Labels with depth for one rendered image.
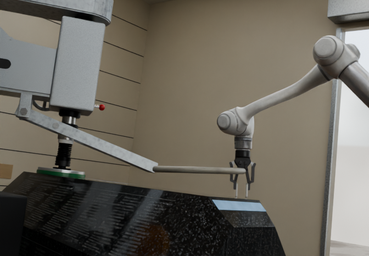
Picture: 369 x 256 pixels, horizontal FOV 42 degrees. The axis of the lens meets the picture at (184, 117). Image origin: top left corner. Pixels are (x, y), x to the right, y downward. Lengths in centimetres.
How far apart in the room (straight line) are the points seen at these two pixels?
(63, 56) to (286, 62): 525
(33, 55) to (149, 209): 101
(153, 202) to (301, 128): 539
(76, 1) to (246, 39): 552
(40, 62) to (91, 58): 23
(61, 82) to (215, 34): 596
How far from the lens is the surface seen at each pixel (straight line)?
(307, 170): 676
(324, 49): 211
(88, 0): 235
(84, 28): 230
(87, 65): 227
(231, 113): 226
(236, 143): 243
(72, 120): 231
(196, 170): 219
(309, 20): 724
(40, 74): 226
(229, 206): 156
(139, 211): 159
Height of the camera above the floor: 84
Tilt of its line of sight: 7 degrees up
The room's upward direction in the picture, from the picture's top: 6 degrees clockwise
